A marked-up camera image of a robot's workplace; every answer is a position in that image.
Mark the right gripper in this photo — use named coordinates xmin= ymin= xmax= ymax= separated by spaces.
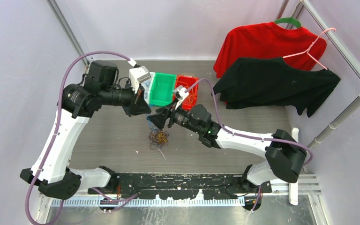
xmin=147 ymin=97 xmax=202 ymax=134

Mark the green plastic bin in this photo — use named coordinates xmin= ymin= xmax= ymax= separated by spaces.
xmin=150 ymin=73 xmax=177 ymax=106

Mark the white plastic bin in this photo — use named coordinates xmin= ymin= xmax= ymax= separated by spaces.
xmin=142 ymin=72 xmax=156 ymax=105

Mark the cable bundle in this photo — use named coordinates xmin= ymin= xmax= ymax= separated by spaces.
xmin=146 ymin=119 xmax=171 ymax=150

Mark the red plastic bin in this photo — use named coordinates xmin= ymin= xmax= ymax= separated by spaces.
xmin=172 ymin=75 xmax=199 ymax=112

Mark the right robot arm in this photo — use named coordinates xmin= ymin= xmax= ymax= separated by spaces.
xmin=147 ymin=103 xmax=307 ymax=193

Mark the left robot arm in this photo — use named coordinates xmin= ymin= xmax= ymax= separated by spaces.
xmin=20 ymin=60 xmax=151 ymax=200

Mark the black t-shirt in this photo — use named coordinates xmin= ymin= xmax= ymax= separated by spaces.
xmin=213 ymin=58 xmax=341 ymax=117

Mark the red t-shirt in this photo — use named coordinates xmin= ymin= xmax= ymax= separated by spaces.
xmin=213 ymin=22 xmax=327 ymax=78

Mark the green hanger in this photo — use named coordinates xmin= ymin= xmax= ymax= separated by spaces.
xmin=273 ymin=17 xmax=302 ymax=29

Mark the pink hanger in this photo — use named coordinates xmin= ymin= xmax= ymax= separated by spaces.
xmin=282 ymin=27 xmax=337 ymax=70

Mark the metal clothes rack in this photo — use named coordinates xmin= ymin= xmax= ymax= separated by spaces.
xmin=277 ymin=0 xmax=360 ymax=206

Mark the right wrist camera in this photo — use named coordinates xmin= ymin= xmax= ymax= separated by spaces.
xmin=173 ymin=86 xmax=189 ymax=110

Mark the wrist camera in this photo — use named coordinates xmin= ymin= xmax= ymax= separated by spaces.
xmin=173 ymin=86 xmax=189 ymax=110
xmin=129 ymin=66 xmax=151 ymax=93

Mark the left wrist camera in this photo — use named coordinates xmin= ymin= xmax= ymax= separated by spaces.
xmin=129 ymin=66 xmax=151 ymax=93

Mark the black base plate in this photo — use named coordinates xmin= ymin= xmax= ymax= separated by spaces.
xmin=99 ymin=173 xmax=258 ymax=200

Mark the aluminium corner post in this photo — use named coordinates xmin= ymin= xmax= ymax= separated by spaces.
xmin=46 ymin=0 xmax=90 ymax=56

